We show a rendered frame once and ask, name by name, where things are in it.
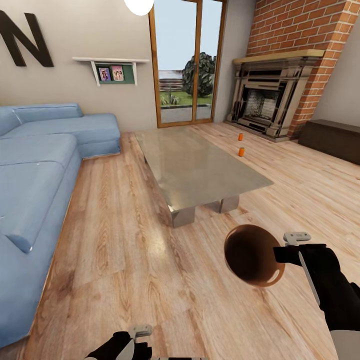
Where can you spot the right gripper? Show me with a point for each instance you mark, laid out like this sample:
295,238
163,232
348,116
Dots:
284,254

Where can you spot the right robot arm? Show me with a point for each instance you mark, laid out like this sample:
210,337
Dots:
339,299

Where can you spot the shelf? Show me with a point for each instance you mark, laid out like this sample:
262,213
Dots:
129,67

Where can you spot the cabinet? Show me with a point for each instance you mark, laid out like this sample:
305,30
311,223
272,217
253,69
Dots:
334,138

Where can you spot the trash can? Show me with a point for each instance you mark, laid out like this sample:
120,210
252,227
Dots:
249,255

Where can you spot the door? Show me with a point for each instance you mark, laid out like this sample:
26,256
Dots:
186,42

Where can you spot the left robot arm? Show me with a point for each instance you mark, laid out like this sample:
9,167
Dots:
123,345

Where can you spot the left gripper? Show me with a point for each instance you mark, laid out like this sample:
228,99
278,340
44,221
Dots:
142,351

